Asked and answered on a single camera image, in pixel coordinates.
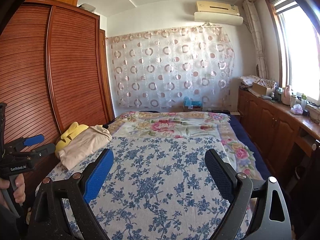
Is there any beige shirt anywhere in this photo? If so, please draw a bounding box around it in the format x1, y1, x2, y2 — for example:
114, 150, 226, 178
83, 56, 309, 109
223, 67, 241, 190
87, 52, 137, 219
55, 125, 112, 171

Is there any person's left hand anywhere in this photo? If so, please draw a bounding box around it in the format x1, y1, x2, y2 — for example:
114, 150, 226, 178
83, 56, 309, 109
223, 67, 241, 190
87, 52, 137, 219
0, 173, 26, 204

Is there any yellow Pikachu plush toy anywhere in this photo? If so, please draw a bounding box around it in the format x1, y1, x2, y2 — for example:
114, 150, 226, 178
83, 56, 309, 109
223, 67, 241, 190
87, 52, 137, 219
55, 122, 90, 153

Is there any wooden side cabinet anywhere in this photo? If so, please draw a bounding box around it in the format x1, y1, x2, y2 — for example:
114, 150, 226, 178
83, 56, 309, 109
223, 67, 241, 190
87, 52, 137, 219
238, 89, 319, 192

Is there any wooden louvered wardrobe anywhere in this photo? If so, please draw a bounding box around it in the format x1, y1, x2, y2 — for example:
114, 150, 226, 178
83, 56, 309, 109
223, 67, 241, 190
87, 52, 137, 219
0, 0, 116, 196

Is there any dark blue mattress sheet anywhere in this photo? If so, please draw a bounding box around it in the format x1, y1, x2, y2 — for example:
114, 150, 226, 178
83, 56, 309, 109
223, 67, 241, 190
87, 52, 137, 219
228, 114, 271, 180

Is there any blue floral white sheet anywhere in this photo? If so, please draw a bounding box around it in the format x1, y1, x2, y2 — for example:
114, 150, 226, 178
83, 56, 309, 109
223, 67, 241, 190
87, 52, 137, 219
36, 135, 251, 240

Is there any pink bottle on cabinet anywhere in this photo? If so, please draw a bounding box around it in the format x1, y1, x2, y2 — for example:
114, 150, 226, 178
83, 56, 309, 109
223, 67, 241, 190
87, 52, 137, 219
281, 85, 291, 106

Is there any cardboard box on cabinet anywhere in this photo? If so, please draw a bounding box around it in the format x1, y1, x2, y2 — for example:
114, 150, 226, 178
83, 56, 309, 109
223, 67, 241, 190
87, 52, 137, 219
252, 82, 274, 96

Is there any floral blanket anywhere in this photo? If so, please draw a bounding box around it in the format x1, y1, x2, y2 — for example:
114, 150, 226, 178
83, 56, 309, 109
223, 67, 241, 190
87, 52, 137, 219
105, 111, 262, 179

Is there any blue toy on headboard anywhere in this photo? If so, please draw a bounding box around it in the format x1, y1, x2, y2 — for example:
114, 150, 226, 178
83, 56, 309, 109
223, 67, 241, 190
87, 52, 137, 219
183, 96, 202, 109

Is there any circle patterned sheer curtain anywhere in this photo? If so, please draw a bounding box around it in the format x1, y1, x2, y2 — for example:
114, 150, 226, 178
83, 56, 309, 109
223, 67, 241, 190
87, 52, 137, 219
107, 25, 235, 111

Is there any white air conditioner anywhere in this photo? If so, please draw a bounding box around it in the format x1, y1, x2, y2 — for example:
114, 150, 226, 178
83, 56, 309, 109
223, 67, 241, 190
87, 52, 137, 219
194, 1, 244, 26

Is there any side drape curtain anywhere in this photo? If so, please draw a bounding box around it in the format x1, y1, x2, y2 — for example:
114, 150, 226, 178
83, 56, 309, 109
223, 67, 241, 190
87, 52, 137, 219
242, 0, 268, 79

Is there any window with wooden frame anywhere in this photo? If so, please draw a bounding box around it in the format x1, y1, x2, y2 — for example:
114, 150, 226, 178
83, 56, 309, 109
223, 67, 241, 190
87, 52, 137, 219
265, 0, 319, 105

